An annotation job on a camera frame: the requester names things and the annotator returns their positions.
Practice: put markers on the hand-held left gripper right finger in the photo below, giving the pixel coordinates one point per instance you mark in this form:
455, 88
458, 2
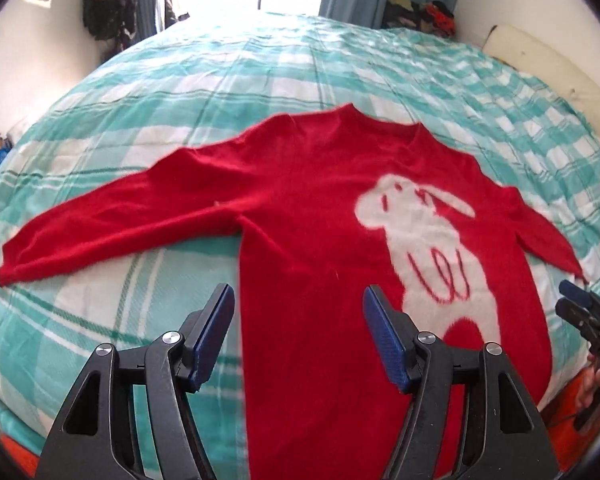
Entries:
382, 340

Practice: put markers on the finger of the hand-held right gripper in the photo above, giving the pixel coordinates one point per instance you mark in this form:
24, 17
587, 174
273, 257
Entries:
569, 312
575, 292

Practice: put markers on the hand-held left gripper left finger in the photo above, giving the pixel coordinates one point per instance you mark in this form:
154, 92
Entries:
212, 335

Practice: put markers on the red sweater with white figure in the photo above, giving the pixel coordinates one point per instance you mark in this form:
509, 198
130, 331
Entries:
305, 210

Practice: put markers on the pile of mixed clothes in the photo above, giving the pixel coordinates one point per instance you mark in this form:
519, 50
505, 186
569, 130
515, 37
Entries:
420, 15

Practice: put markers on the clothes beside window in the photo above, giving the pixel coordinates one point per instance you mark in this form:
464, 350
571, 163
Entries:
172, 0

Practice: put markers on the dark hanging clothes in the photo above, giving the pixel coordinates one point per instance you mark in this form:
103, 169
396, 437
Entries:
107, 5

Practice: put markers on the person's right hand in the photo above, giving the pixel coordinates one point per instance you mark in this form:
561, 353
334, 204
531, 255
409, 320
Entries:
591, 390

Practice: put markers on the orange fuzzy cloth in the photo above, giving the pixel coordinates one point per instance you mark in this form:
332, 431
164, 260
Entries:
560, 410

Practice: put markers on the bed with green plaid sheet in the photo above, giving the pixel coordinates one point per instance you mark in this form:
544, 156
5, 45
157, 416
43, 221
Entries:
230, 75

